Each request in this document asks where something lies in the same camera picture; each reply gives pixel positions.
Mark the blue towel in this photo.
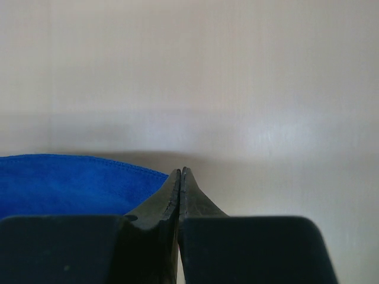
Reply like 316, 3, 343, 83
1, 154, 168, 218

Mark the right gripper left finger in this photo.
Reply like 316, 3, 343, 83
1, 170, 181, 283

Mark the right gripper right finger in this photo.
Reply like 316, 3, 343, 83
179, 167, 338, 283

